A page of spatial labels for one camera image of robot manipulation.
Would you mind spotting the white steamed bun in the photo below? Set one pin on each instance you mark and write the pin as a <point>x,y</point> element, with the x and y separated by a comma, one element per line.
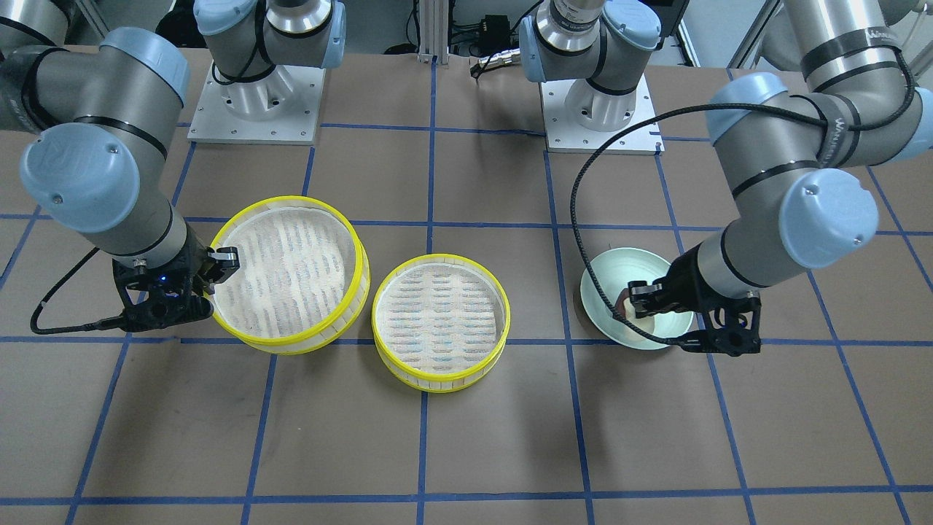
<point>644,324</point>

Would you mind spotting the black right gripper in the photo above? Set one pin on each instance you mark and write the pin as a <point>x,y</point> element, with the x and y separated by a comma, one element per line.
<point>195,260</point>

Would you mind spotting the yellow bamboo steamer top layer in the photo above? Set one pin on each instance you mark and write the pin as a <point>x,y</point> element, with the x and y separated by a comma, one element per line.
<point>303,279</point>

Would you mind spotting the aluminium frame post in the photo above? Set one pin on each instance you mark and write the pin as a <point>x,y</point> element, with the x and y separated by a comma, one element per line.
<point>433,31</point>

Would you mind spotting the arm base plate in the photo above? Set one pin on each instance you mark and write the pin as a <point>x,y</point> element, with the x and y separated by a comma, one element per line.
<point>578,118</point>
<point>281,109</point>

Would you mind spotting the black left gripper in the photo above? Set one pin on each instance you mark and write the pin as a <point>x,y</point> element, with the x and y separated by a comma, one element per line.
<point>683,281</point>

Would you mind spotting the yellow bamboo steamer bottom layer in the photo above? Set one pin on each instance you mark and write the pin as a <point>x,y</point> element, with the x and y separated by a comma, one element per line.
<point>440,322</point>

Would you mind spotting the yellow bamboo steamer layer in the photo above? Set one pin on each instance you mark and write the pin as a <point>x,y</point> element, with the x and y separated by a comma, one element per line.
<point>440,322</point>
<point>303,279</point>

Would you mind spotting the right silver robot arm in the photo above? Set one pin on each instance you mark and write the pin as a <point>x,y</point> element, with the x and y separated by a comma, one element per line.
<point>104,122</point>

